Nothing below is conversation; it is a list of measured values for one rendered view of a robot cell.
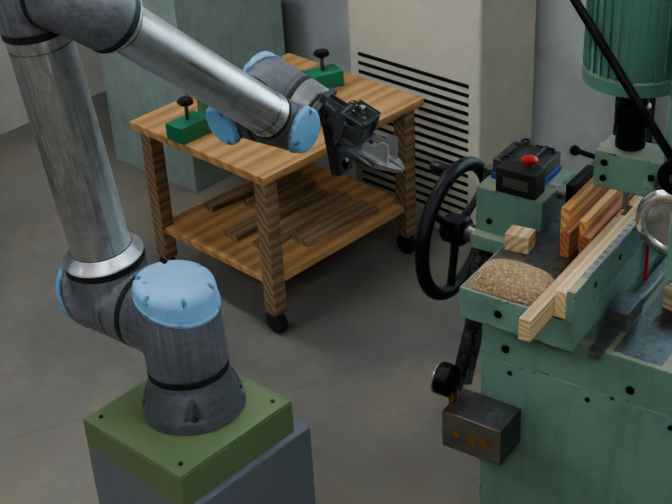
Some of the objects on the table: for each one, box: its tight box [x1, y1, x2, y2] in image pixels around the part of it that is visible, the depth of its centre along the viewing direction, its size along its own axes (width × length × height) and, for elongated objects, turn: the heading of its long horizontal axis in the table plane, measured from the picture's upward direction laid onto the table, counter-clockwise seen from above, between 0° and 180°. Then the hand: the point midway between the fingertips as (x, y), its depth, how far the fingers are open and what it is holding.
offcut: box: [505, 225, 536, 255], centre depth 220 cm, size 4×4×3 cm
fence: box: [566, 226, 644, 321], centre depth 220 cm, size 60×2×6 cm, turn 150°
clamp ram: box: [545, 165, 594, 204], centre depth 227 cm, size 9×8×9 cm
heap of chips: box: [465, 259, 555, 306], centre depth 210 cm, size 9×14×4 cm, turn 60°
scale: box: [581, 216, 636, 279], centre depth 219 cm, size 50×1×1 cm, turn 150°
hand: (396, 170), depth 245 cm, fingers closed
